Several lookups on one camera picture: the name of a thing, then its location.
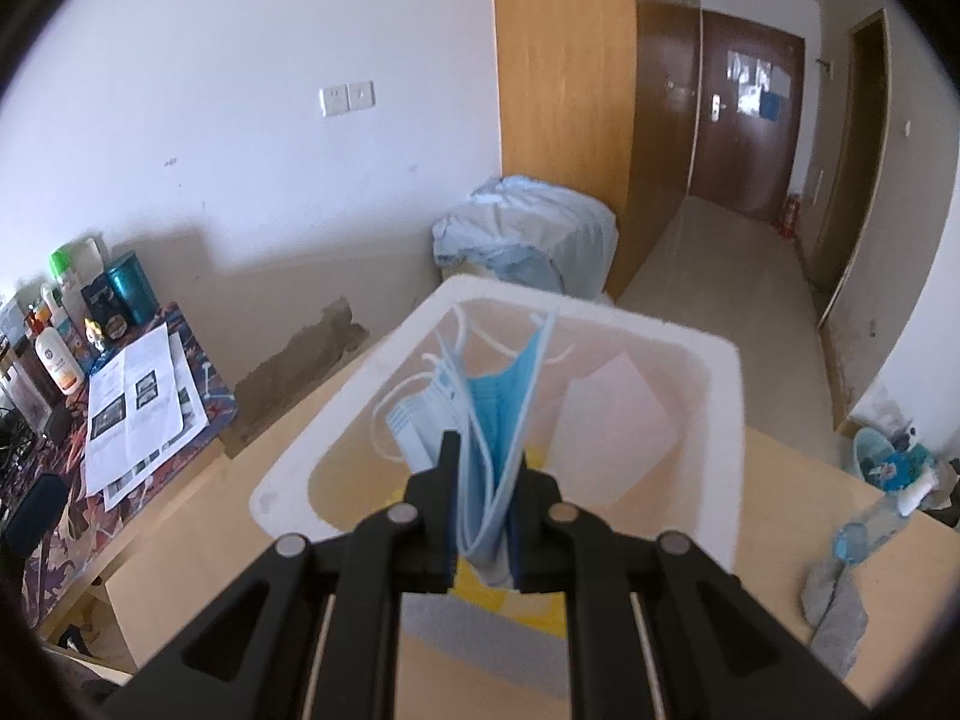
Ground blue face mask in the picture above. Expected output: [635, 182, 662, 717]
[439, 307, 578, 587]

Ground white double wall socket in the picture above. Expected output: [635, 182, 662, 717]
[320, 81, 374, 117]

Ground grey cloth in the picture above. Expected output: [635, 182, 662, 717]
[801, 556, 869, 680]

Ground wooden side door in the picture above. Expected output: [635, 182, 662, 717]
[810, 9, 893, 323]

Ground grey photo sheet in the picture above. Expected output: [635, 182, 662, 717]
[726, 51, 773, 87]

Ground wooden wardrobe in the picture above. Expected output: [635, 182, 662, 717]
[489, 0, 702, 301]

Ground teal plastic basin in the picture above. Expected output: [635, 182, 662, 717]
[855, 427, 938, 492]

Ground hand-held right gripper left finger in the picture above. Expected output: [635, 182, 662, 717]
[101, 431, 462, 720]

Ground white foam box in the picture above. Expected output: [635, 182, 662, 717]
[250, 274, 745, 642]

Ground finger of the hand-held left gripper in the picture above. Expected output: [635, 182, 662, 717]
[4, 472, 70, 554]

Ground white bottle green cap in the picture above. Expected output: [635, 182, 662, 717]
[49, 238, 106, 293]

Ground clear zip bag with paper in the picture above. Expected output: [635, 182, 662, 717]
[547, 311, 683, 507]

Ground dark brown door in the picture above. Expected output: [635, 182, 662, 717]
[686, 11, 807, 222]

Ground printed paper sheets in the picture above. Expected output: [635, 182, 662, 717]
[81, 321, 211, 500]

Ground yellow foam mesh net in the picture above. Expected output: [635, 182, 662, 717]
[386, 446, 571, 627]

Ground white orange lotion bottle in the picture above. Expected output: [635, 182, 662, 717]
[34, 330, 86, 393]

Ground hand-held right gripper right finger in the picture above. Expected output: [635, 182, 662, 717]
[506, 463, 875, 720]

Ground white wrapped bundle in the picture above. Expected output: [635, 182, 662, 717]
[433, 175, 620, 301]

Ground clear blue spray bottle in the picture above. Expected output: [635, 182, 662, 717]
[832, 465, 942, 563]

